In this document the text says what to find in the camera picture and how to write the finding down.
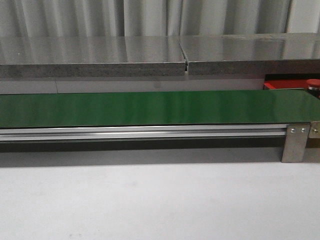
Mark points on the aluminium conveyor frame rail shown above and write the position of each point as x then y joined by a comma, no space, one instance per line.
153,132

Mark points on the red mushroom push button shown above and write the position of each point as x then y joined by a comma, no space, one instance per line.
314,87

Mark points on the white pleated curtain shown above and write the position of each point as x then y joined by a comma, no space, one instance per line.
92,18

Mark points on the steel conveyor end plate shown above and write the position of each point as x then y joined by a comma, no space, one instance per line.
314,132

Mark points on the steel conveyor support bracket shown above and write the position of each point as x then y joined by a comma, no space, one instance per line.
295,143

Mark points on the grey granite counter slab left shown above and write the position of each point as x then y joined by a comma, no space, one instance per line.
94,56

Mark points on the red plastic tray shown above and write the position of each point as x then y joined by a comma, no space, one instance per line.
286,84

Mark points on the green conveyor belt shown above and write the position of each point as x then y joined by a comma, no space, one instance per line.
158,108

